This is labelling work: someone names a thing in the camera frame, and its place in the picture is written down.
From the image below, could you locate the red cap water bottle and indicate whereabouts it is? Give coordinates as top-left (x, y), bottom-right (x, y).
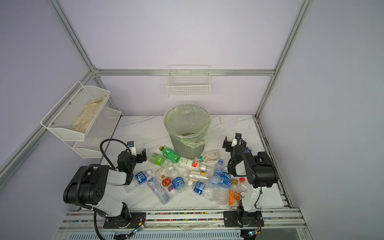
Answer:
top-left (239, 177), bottom-right (248, 199)

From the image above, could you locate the tall blue cap bottle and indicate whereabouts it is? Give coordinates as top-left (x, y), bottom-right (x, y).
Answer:
top-left (209, 159), bottom-right (224, 189)

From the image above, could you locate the orange label bottle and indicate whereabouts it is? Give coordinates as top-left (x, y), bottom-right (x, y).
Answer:
top-left (229, 179), bottom-right (240, 209)

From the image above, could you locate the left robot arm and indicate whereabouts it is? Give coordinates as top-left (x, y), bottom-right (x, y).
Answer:
top-left (63, 138), bottom-right (147, 226)

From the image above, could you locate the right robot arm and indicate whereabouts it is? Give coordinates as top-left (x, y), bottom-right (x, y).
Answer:
top-left (223, 133), bottom-right (279, 226)

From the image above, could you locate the grey mesh waste bin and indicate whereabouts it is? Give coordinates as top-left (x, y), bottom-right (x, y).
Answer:
top-left (163, 103), bottom-right (212, 160)

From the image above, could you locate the green plastic bin liner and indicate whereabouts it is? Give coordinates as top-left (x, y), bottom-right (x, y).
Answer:
top-left (163, 102), bottom-right (212, 149)

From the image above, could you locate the blue label bottle left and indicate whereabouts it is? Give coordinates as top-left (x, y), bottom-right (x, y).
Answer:
top-left (125, 170), bottom-right (153, 193)

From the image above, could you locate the small green label bottle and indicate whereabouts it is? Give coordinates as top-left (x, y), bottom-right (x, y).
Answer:
top-left (149, 153), bottom-right (167, 167)

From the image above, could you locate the lower white mesh shelf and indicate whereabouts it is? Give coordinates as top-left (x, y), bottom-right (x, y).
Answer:
top-left (66, 107), bottom-right (121, 159)

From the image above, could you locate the white mesh shelf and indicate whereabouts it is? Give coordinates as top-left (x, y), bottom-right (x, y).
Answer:
top-left (41, 82), bottom-right (110, 142)
top-left (66, 107), bottom-right (121, 159)

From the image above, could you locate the red label small bottle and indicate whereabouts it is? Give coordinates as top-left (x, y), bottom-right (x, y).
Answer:
top-left (155, 167), bottom-right (174, 193)

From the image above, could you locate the clear bottle orange cap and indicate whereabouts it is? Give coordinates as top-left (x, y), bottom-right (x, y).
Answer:
top-left (184, 171), bottom-right (209, 182)

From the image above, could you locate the green soda bottle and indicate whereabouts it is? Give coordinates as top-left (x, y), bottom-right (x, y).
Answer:
top-left (159, 146), bottom-right (181, 164)

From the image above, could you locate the purple label clear bottle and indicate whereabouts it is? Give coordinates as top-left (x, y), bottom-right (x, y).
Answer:
top-left (147, 177), bottom-right (171, 205)

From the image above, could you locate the blue label crushed bottle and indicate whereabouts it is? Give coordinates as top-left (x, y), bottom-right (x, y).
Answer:
top-left (188, 180), bottom-right (216, 202)

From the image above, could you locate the white red label bottle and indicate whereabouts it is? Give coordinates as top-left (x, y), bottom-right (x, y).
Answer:
top-left (177, 157), bottom-right (199, 171)

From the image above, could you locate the blue label round bottle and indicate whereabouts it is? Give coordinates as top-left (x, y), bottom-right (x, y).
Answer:
top-left (169, 166), bottom-right (186, 193)

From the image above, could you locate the beige cloth in shelf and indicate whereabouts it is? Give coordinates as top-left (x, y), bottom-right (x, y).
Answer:
top-left (70, 97), bottom-right (106, 134)

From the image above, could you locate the upper white mesh shelf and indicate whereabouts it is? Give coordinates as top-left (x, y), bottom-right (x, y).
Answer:
top-left (41, 82), bottom-right (110, 142)

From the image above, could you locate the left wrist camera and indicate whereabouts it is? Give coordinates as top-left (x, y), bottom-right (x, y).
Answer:
top-left (127, 141), bottom-right (137, 156)

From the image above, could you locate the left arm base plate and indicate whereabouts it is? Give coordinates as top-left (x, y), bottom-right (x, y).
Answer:
top-left (103, 212), bottom-right (147, 229)

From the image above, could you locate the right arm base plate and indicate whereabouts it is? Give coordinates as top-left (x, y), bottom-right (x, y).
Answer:
top-left (223, 211), bottom-right (265, 228)

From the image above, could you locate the aluminium front rail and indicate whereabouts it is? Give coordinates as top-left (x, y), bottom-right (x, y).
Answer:
top-left (59, 208), bottom-right (308, 232)

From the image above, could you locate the white wire wall basket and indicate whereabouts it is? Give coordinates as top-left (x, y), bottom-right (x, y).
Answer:
top-left (166, 65), bottom-right (211, 97)

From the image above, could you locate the aluminium frame back rail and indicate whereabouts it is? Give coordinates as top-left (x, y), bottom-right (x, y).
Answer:
top-left (94, 69), bottom-right (276, 77)

